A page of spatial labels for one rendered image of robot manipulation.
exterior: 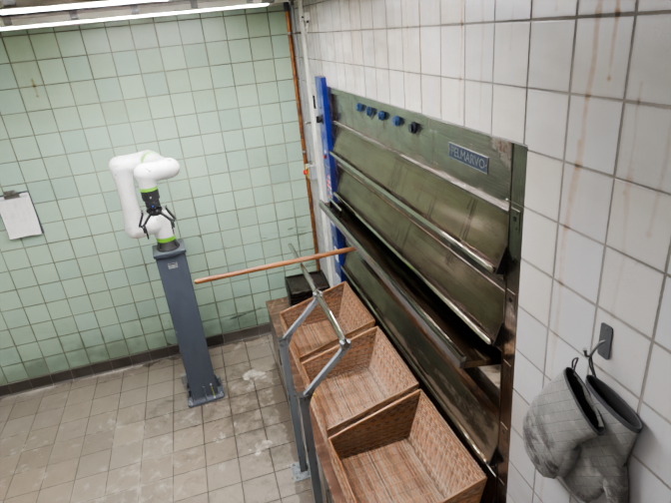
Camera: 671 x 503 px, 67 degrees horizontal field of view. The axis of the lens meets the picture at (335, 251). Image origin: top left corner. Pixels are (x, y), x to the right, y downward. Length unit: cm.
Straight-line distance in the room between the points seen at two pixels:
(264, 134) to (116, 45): 113
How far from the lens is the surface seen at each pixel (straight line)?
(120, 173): 322
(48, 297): 443
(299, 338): 336
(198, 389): 395
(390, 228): 243
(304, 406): 236
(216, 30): 389
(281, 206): 413
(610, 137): 120
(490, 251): 162
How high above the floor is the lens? 243
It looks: 24 degrees down
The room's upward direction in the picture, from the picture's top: 6 degrees counter-clockwise
